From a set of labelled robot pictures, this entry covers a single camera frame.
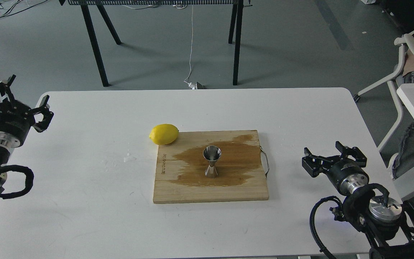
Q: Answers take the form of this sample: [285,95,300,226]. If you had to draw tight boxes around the white hanging cable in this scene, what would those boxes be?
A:
[183,4,205,90]

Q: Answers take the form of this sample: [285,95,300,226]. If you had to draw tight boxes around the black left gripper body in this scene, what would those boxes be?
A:
[0,104,34,147]

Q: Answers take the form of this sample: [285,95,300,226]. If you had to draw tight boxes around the white office chair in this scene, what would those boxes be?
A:
[353,0,414,169]

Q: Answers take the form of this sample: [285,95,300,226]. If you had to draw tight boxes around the steel double jigger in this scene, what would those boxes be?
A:
[203,145,222,178]

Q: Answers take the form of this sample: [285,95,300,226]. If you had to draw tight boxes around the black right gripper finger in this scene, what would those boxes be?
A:
[302,147,340,178]
[335,141,367,168]

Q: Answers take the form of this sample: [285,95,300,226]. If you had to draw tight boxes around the yellow lemon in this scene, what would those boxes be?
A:
[148,124,179,145]

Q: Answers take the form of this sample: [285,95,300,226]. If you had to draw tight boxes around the black metal frame table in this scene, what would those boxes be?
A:
[56,0,252,88]

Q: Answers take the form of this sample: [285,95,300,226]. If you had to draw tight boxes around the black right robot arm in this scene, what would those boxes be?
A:
[302,141,414,259]

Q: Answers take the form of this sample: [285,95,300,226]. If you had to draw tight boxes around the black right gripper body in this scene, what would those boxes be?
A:
[326,159,369,196]

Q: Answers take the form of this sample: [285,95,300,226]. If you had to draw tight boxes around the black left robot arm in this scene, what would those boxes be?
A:
[0,75,54,199]

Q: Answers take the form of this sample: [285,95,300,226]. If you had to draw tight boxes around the wooden cutting board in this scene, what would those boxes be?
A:
[153,130,269,204]

